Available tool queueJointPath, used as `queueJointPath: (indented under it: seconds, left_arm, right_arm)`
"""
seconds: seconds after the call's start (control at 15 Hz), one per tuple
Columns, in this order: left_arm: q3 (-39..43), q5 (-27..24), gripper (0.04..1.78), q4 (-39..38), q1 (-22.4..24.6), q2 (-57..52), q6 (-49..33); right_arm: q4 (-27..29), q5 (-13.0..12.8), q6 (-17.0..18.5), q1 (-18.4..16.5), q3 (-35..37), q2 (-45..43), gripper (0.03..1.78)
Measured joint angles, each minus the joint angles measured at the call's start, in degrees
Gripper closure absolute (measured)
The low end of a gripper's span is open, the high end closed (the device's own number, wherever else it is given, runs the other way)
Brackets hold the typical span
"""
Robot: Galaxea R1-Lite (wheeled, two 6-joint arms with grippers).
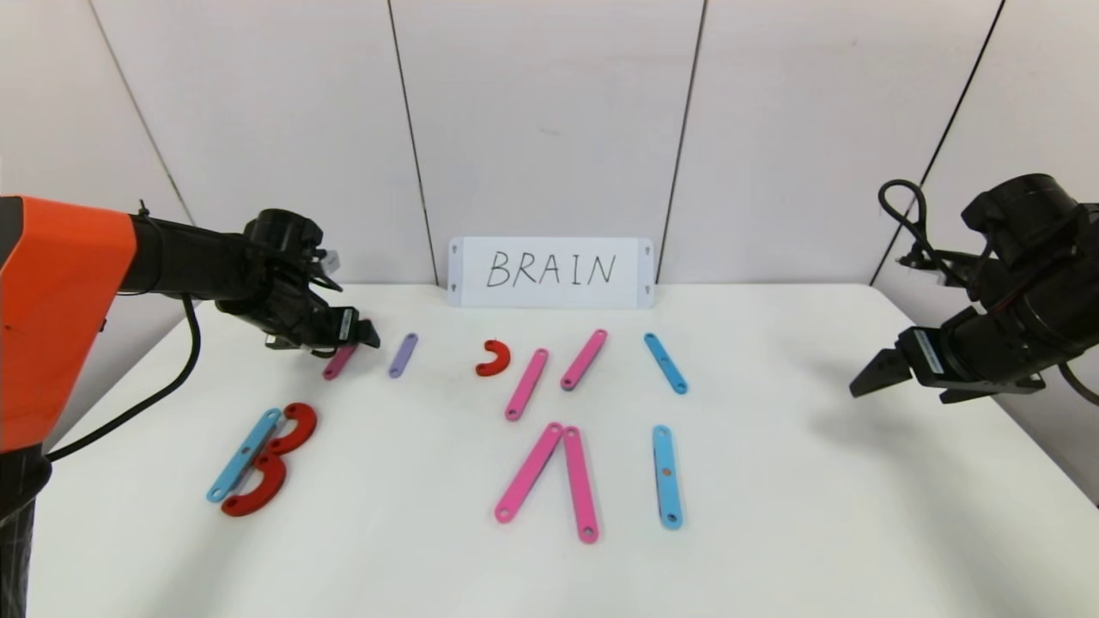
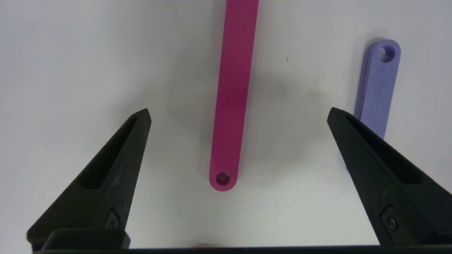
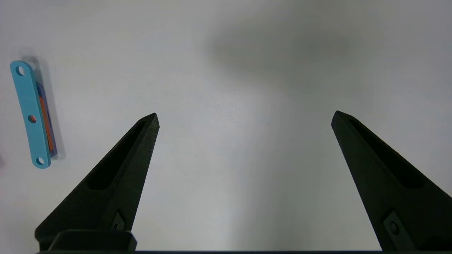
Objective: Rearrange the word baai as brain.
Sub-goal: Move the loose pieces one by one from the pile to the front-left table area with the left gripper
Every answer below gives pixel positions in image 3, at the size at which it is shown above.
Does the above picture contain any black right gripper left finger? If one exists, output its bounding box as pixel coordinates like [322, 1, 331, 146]
[35, 113, 160, 252]

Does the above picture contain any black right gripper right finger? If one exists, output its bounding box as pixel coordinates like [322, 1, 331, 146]
[331, 110, 452, 252]

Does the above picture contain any orange flat bar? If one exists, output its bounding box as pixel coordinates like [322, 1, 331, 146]
[38, 95, 54, 151]

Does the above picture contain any dark purple flat bar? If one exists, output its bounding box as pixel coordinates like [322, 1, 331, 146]
[35, 81, 58, 158]

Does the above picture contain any blue bar with three holes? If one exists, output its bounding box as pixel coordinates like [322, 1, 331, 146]
[10, 60, 52, 169]

